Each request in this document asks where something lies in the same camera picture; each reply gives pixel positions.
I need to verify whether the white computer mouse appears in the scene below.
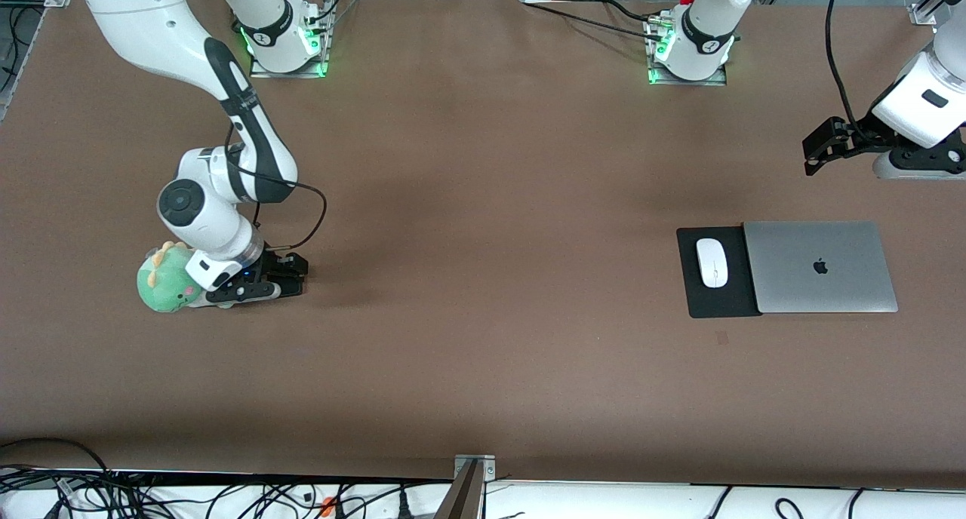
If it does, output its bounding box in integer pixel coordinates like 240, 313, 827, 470
696, 238, 730, 288

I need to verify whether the black mouse pad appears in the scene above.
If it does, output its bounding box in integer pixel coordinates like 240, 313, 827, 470
676, 227, 763, 319

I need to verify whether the green dinosaur plush toy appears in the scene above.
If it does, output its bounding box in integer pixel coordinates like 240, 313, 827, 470
137, 240, 205, 314

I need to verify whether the silver closed laptop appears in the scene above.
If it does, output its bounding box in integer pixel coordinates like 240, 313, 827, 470
743, 220, 900, 315

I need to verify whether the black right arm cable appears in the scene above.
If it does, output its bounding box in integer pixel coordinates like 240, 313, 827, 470
225, 123, 328, 252

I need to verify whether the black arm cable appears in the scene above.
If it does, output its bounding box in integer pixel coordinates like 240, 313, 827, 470
225, 123, 328, 252
826, 0, 880, 139

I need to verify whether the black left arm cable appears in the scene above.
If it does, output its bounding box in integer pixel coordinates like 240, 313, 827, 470
826, 0, 880, 139

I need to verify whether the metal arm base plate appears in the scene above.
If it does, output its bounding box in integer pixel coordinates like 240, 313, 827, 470
249, 0, 331, 79
644, 17, 730, 88

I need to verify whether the black looped floor cable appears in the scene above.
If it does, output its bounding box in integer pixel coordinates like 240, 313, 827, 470
0, 438, 122, 519

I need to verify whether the metal table edge bracket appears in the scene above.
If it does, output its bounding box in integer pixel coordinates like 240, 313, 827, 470
436, 454, 497, 519

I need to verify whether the black braided table cable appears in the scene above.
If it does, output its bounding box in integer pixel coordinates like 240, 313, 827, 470
524, 1, 666, 38

